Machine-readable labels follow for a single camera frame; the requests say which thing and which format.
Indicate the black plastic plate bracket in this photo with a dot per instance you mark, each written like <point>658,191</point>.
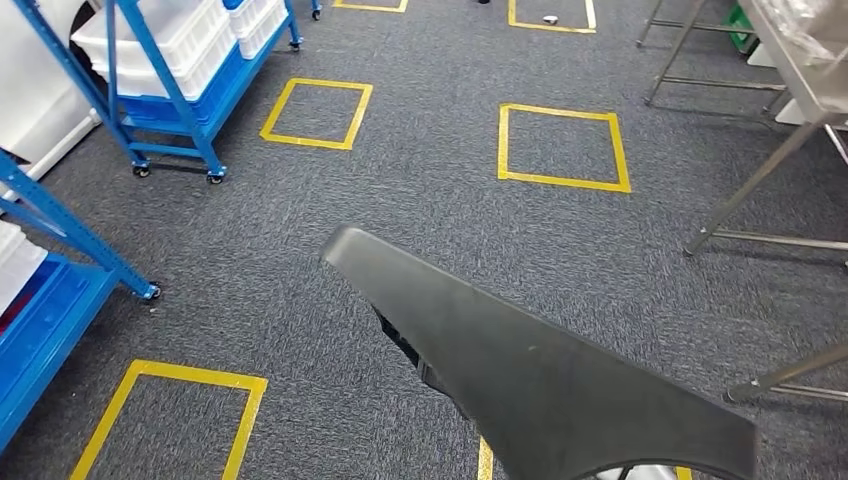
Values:
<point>530,384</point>

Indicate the blue wheeled shelf rack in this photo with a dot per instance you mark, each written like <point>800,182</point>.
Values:
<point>166,150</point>

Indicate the blue steel shelf rack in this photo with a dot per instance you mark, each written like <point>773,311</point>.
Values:
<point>66,225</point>

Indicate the blue plastic bin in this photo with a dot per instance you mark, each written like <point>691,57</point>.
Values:
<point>30,331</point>
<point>212,99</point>

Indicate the white plastic bin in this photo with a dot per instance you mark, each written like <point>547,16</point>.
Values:
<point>10,242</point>
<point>199,73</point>
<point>23,278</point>
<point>262,26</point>
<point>166,30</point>

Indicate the green plastic crate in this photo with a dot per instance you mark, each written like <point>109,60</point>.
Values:
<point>738,30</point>

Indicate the white cabinet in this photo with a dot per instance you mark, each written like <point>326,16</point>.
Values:
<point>795,114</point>

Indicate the clear plastic wrap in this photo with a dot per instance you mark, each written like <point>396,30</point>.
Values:
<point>808,26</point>

